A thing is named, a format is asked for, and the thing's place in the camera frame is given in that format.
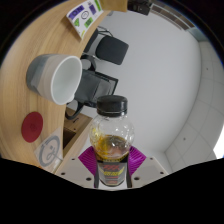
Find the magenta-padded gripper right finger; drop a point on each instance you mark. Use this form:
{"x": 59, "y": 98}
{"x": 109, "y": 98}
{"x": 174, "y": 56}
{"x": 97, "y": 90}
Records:
{"x": 145, "y": 170}

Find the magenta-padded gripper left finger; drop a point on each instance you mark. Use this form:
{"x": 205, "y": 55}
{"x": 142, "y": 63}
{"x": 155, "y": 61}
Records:
{"x": 78, "y": 170}

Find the clear black-capped drink bottle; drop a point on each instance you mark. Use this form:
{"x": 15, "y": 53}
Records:
{"x": 111, "y": 133}

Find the card with grey circle print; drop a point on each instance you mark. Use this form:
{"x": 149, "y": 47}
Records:
{"x": 49, "y": 150}

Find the flat round red coaster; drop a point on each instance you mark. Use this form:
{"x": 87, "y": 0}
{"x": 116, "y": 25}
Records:
{"x": 32, "y": 127}

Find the black mesh-back office chair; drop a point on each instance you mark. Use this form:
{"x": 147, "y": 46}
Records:
{"x": 90, "y": 85}

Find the grey and white cup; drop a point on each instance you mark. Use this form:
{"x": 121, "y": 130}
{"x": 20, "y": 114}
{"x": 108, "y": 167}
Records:
{"x": 65, "y": 80}

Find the white sticker sheet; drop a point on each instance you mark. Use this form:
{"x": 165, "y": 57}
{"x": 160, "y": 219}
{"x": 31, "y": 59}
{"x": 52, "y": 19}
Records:
{"x": 85, "y": 16}

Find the tan cardboard box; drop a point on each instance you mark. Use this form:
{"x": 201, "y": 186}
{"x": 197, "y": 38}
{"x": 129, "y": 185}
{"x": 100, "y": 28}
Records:
{"x": 115, "y": 5}

